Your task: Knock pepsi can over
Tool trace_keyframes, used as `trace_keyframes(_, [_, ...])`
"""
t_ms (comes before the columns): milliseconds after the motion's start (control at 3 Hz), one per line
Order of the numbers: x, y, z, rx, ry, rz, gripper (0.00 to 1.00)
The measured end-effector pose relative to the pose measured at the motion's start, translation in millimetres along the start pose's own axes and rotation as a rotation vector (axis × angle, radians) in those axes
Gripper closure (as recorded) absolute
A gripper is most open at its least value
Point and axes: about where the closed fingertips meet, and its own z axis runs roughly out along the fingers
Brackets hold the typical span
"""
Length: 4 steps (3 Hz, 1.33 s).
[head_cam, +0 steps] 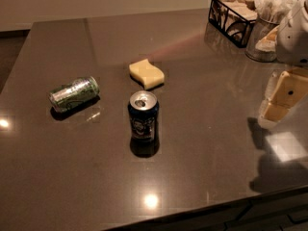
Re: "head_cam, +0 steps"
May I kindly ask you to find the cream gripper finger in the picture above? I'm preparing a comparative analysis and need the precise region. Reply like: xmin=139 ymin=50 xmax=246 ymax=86
xmin=258 ymin=67 xmax=308 ymax=129

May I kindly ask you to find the blue pepsi can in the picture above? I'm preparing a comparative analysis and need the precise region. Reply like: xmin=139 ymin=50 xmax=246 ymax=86
xmin=127 ymin=90 xmax=160 ymax=143

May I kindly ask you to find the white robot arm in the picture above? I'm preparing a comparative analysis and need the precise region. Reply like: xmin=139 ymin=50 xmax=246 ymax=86
xmin=258 ymin=0 xmax=308 ymax=129

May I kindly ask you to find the green soda can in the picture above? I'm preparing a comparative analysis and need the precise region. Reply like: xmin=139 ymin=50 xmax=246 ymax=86
xmin=48 ymin=76 xmax=99 ymax=114

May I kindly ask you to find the metal cup with packets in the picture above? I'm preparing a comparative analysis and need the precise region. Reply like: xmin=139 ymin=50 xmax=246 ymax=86
xmin=244 ymin=0 xmax=298 ymax=63

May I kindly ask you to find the yellow sponge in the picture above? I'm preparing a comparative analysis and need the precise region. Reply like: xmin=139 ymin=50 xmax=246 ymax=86
xmin=129 ymin=59 xmax=165 ymax=90

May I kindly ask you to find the black wire napkin holder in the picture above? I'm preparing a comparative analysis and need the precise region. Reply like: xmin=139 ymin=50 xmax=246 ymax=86
xmin=208 ymin=0 xmax=257 ymax=48

